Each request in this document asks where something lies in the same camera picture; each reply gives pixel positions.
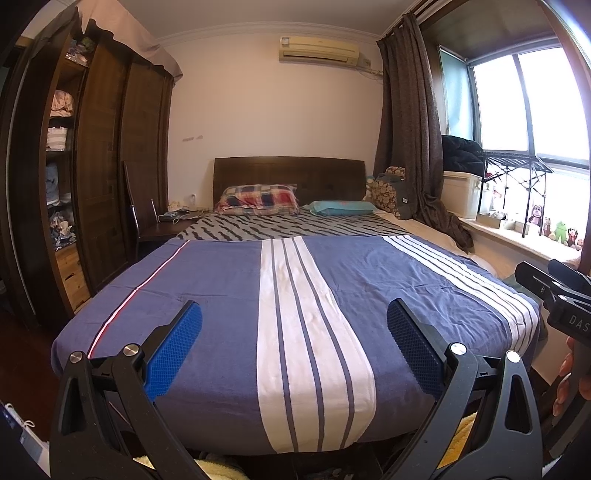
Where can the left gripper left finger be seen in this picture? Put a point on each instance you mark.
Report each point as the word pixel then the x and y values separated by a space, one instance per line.
pixel 106 424

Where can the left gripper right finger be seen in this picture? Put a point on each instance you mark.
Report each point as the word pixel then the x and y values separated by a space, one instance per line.
pixel 505 441

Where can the right hand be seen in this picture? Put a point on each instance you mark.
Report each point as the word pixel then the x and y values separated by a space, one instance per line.
pixel 564 374

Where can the yellow fluffy right leg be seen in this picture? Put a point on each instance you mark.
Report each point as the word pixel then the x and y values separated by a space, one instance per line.
pixel 458 441

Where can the yellow fluffy leg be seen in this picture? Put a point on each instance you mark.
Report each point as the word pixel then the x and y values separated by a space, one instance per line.
pixel 458 441
pixel 216 468

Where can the plush toys on sill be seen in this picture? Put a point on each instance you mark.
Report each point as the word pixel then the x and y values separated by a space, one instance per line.
pixel 559 232

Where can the phone screen device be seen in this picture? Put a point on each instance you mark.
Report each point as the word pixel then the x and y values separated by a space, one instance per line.
pixel 15 461

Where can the yellow fluffy left leg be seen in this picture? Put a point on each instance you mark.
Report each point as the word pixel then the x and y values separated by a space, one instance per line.
pixel 216 468

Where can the black metal rack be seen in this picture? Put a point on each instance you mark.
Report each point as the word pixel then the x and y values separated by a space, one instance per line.
pixel 514 187

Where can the white storage box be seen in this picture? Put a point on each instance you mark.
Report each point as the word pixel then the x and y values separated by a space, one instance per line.
pixel 462 193

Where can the black jacket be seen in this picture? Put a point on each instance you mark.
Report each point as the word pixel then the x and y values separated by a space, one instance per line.
pixel 463 155

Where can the dark bedside table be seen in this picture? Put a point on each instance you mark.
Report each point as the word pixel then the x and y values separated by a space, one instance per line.
pixel 153 231

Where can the blue white striped bedspread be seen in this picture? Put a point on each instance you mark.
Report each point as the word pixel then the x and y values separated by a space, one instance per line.
pixel 294 354

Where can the patterned brown cushion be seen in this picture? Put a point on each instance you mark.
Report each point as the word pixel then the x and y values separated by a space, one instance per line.
pixel 391 192

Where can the brown curtain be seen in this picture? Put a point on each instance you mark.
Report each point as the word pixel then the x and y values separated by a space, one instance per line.
pixel 410 134

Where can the black white zebra blanket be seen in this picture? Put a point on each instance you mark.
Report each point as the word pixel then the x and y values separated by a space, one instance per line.
pixel 238 228

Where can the teal pillow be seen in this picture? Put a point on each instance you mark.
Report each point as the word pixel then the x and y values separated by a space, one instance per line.
pixel 331 208

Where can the dark wooden headboard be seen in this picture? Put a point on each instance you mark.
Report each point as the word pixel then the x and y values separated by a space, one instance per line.
pixel 316 178

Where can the plaid red blue pillow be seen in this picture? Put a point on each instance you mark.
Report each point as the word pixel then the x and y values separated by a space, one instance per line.
pixel 258 199

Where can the dark wooden wardrobe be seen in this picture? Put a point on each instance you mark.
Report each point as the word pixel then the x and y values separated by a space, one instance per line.
pixel 84 103

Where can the wall air conditioner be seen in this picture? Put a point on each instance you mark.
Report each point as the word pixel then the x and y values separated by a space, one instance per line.
pixel 313 49

